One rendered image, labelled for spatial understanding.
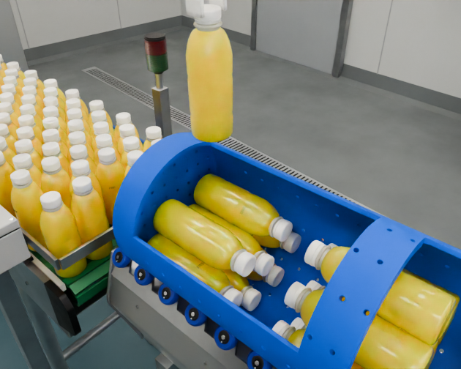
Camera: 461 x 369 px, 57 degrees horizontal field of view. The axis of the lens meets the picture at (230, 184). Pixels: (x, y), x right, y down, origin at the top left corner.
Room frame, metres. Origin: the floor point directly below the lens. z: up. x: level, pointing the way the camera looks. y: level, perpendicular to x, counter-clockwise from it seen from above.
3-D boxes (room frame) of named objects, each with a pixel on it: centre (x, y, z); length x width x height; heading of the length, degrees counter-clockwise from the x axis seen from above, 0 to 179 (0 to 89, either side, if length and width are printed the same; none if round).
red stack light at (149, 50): (1.26, 0.22, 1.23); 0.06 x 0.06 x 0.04
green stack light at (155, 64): (1.26, 0.22, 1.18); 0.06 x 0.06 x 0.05
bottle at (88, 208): (0.74, 0.32, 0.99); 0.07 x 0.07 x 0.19
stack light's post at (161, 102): (1.26, 0.22, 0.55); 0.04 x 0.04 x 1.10; 49
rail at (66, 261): (0.78, 0.23, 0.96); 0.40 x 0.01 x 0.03; 139
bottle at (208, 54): (0.64, 0.03, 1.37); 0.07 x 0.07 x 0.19
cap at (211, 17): (0.63, 0.03, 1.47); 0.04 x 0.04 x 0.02
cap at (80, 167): (0.81, 0.34, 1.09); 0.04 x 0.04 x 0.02
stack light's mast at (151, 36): (1.26, 0.22, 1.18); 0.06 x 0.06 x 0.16
